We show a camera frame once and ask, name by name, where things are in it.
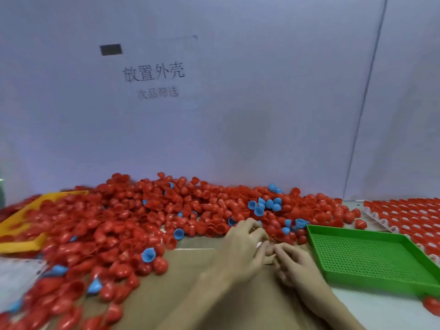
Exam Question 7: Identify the rows of red tray shells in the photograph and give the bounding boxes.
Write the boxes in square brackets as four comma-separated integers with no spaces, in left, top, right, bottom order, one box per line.
[364,198,440,256]

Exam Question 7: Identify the brown cardboard sheet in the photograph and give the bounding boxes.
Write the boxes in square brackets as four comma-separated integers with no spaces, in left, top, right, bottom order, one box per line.
[78,235,329,330]

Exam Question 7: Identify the white paper sign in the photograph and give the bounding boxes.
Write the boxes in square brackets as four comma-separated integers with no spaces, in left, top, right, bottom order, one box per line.
[100,35,201,112]

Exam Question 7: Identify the person's right hand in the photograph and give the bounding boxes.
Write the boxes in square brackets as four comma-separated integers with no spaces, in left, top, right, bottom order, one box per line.
[271,242,331,300]

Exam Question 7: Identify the scattered blue plastic shells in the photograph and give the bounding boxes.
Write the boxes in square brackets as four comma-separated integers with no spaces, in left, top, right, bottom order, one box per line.
[7,184,311,314]

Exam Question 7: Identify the clear plastic bag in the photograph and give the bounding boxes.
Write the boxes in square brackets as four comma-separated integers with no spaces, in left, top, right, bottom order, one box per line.
[0,257,47,314]

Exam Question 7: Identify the person's left hand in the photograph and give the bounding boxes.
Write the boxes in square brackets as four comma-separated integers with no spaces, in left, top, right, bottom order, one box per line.
[211,218,272,286]

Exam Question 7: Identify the pile of red plastic shells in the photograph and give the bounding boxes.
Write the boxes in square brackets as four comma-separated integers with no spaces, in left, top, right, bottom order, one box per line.
[0,172,368,330]

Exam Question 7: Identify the person's left forearm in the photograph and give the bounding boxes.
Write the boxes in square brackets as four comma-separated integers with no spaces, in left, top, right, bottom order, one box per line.
[154,266,243,330]

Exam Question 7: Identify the yellow plastic tray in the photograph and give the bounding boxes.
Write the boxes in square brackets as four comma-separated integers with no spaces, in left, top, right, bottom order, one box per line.
[0,190,90,255]

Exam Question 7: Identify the single red plastic shell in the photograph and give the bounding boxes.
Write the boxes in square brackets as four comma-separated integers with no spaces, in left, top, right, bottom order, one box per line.
[422,296,440,317]

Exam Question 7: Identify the green perforated plastic tray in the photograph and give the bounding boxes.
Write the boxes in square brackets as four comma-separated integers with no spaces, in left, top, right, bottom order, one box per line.
[306,224,440,300]

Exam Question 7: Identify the person's right forearm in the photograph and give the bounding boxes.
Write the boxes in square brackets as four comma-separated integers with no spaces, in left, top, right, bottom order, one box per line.
[297,283,366,330]

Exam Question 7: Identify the white blister tray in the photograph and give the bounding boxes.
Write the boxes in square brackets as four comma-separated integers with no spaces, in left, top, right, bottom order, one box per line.
[363,199,440,266]

